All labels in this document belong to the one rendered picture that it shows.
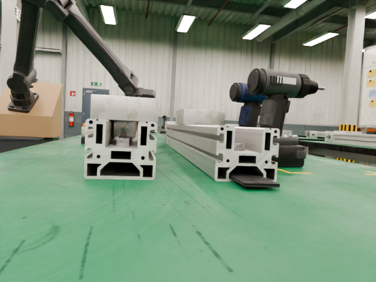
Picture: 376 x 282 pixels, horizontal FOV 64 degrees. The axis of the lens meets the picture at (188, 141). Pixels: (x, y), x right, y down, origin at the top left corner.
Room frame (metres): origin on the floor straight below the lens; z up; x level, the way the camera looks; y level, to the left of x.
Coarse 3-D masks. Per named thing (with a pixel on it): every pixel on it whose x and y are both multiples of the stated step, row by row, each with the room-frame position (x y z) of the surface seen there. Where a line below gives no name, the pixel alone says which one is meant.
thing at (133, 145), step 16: (96, 128) 0.42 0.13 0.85; (112, 128) 0.54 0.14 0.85; (144, 128) 0.60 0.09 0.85; (96, 144) 0.42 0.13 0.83; (112, 144) 0.48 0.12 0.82; (128, 144) 0.47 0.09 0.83; (144, 144) 0.45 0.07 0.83; (96, 160) 0.42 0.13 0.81; (112, 160) 0.42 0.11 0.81; (128, 160) 0.43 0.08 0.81; (144, 160) 0.43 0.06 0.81; (96, 176) 0.42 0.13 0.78; (112, 176) 0.42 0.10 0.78; (128, 176) 0.43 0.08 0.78; (144, 176) 0.44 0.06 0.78
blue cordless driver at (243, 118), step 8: (232, 88) 0.90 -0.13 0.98; (240, 88) 0.88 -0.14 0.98; (232, 96) 0.90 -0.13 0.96; (240, 96) 0.89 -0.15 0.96; (248, 96) 0.89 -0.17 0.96; (256, 96) 0.89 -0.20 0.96; (264, 96) 0.90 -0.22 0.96; (248, 104) 0.90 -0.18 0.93; (256, 104) 0.91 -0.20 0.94; (240, 112) 0.91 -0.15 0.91; (248, 112) 0.90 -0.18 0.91; (256, 112) 0.91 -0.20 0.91; (240, 120) 0.90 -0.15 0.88; (248, 120) 0.90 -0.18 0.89; (256, 120) 0.91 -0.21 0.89
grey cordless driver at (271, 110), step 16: (256, 80) 0.66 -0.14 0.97; (272, 80) 0.66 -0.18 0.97; (288, 80) 0.67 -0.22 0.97; (304, 80) 0.69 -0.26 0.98; (272, 96) 0.68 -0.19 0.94; (288, 96) 0.68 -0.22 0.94; (304, 96) 0.71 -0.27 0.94; (272, 112) 0.67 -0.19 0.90; (288, 144) 0.67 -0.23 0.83; (272, 160) 0.65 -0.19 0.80; (288, 160) 0.67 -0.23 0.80
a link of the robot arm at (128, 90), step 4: (128, 88) 1.18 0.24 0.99; (132, 88) 1.18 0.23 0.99; (140, 88) 1.25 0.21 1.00; (128, 92) 1.19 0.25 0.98; (132, 92) 1.19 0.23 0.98; (136, 92) 1.23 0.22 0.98; (140, 92) 1.23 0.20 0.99; (144, 92) 1.23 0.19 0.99; (148, 92) 1.23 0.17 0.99; (152, 92) 1.24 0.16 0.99; (132, 96) 1.21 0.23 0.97; (140, 96) 1.23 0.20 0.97; (144, 96) 1.23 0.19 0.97; (148, 96) 1.23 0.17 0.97; (152, 96) 1.23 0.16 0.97
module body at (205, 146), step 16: (176, 128) 0.92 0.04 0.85; (192, 128) 0.65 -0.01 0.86; (208, 128) 0.51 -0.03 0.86; (224, 128) 0.45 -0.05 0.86; (240, 128) 0.56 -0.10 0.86; (256, 128) 0.49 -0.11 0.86; (272, 128) 0.46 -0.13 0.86; (176, 144) 0.90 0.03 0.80; (192, 144) 0.64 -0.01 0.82; (208, 144) 0.50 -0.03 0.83; (224, 144) 0.45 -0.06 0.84; (240, 144) 0.50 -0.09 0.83; (256, 144) 0.48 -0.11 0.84; (272, 144) 0.46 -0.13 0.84; (192, 160) 0.63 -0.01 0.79; (208, 160) 0.49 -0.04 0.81; (224, 160) 0.45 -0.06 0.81; (240, 160) 0.50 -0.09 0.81; (256, 160) 0.46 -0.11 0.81; (224, 176) 0.46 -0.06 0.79; (272, 176) 0.47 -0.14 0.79
